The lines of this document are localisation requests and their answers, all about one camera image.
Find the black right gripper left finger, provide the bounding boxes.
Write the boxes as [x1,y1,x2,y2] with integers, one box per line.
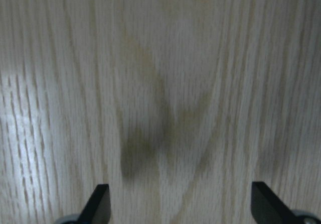
[76,184,111,224]

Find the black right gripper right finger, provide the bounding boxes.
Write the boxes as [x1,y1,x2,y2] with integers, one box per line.
[251,181,310,223]

